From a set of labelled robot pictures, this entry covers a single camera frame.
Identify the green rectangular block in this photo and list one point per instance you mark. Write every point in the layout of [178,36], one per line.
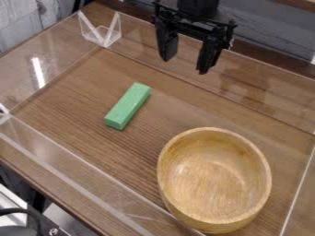
[127,106]

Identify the clear acrylic corner bracket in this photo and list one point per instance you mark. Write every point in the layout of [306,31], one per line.
[102,35]

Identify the light wooden bowl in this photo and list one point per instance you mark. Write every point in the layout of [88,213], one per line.
[214,178]

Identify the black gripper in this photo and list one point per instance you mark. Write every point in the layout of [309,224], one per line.
[197,19]

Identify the black metal base plate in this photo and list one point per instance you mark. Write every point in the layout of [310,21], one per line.
[55,218]

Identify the clear acrylic tray wall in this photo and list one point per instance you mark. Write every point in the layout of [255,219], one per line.
[110,207]

